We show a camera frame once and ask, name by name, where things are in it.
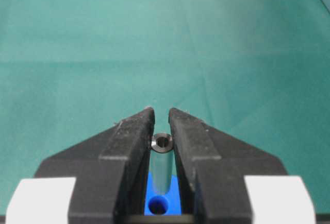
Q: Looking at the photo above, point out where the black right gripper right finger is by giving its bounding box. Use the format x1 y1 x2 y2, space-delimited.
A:
169 108 287 223

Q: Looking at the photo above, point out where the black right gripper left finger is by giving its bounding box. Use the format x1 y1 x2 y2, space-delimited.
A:
34 107 155 223

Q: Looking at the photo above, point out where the silver metal shaft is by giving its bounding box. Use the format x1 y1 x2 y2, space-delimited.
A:
150 133 173 195

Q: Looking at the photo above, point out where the small blue plastic gear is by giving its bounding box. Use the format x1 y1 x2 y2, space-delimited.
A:
144 173 182 215

